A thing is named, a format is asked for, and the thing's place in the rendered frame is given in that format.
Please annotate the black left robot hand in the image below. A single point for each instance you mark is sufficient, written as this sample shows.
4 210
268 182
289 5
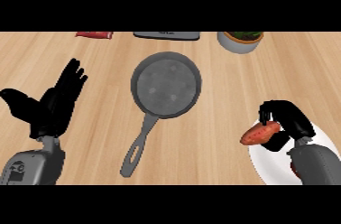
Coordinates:
54 105

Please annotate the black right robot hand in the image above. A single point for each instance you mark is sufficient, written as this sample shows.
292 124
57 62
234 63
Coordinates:
293 116

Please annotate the orange sweet potato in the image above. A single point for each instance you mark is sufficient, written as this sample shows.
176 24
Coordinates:
261 133

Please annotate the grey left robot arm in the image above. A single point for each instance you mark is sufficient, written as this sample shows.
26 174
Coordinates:
33 166

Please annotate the white plate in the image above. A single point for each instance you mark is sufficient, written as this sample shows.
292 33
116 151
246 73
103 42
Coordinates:
278 164

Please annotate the grey frying pan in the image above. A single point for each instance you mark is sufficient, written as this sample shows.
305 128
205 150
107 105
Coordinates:
166 89

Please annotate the red packet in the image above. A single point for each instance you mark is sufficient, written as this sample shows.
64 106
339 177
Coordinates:
94 34

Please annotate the white pot with plant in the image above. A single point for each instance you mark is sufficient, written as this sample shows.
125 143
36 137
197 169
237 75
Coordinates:
240 41

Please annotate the dark grey flat appliance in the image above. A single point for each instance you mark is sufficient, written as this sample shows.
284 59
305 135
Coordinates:
168 35

